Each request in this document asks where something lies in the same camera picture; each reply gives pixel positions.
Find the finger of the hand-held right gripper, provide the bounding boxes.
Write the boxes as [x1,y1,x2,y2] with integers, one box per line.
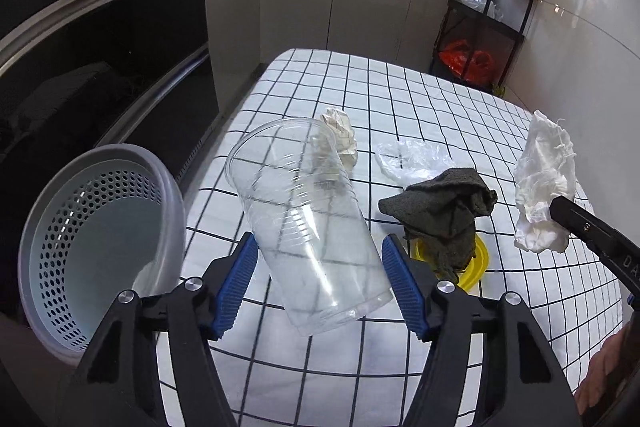
[547,195,640,295]

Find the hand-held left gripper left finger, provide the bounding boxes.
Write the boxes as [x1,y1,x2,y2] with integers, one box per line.
[70,231,259,427]

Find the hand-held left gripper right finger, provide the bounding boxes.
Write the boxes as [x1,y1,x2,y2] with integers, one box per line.
[381,234,584,427]

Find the white cloth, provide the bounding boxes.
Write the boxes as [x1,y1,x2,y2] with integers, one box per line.
[514,109,578,254]

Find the clear plastic cup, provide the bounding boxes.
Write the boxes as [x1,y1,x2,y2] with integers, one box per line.
[224,117,393,337]

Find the grey perforated basket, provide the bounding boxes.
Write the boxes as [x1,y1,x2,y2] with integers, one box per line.
[19,143,187,353]

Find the person's right hand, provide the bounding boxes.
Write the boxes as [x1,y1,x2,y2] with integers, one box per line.
[574,322,640,415]

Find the yellow plastic lid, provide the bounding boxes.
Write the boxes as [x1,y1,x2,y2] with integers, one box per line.
[415,234,488,292]

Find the dark grey cloth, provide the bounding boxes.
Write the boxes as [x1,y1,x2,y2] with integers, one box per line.
[378,167,498,283]

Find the crumpled cream paper ball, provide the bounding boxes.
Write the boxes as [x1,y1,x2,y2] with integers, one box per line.
[320,107,360,168]

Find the white black checkered tablecloth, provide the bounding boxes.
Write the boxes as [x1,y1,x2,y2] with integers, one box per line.
[155,48,628,427]

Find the red plastic bag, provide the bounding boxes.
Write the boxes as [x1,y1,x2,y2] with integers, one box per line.
[439,39,496,85]

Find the black metal shelf rack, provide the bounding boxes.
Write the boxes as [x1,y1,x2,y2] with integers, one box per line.
[430,0,543,98]

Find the black glass oven front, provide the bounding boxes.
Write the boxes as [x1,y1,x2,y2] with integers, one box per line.
[0,0,221,308]

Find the grey kitchen cabinets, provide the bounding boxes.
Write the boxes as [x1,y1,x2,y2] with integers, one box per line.
[202,0,466,118]

